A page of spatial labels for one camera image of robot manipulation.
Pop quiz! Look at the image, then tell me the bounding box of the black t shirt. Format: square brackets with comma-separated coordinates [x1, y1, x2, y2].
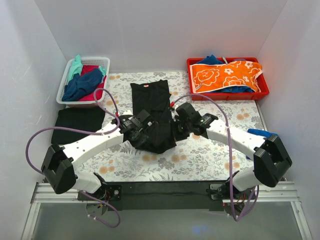
[130, 80, 176, 154]
[51, 107, 105, 145]

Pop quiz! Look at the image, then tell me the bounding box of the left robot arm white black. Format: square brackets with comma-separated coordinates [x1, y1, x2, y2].
[41, 110, 158, 200]

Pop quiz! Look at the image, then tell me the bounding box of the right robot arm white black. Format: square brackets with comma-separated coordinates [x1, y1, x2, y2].
[172, 102, 293, 199]

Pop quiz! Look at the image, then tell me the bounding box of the red plastic bin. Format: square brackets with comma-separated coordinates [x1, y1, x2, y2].
[186, 57, 269, 101]

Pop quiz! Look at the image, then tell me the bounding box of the floral patterned table mat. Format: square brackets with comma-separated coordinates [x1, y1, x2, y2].
[48, 71, 281, 183]

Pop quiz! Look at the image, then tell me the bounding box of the orange floral cloth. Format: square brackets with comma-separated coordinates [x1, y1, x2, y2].
[189, 60, 263, 94]

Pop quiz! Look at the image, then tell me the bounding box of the folded black t shirt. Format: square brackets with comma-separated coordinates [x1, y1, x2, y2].
[51, 107, 105, 145]

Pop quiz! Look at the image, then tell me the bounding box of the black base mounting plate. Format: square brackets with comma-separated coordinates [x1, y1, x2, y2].
[92, 180, 230, 211]

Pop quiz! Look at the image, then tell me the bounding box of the navy blue t shirt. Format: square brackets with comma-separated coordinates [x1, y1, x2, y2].
[61, 68, 105, 102]

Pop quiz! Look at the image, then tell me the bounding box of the white plastic laundry basket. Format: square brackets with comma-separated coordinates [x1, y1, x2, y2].
[56, 56, 111, 108]

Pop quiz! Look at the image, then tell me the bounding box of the folded blue t shirt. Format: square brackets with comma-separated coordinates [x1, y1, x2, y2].
[245, 128, 280, 161]

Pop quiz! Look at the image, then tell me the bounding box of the magenta t shirt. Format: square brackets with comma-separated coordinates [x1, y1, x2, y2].
[77, 64, 108, 103]

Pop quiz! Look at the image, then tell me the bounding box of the teal t shirt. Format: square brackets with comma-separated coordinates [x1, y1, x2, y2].
[68, 54, 107, 82]

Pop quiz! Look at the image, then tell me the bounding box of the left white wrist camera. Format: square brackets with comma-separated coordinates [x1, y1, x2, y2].
[115, 109, 133, 119]

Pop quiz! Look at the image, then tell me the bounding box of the aluminium frame rail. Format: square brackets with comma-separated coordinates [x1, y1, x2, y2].
[21, 181, 312, 240]

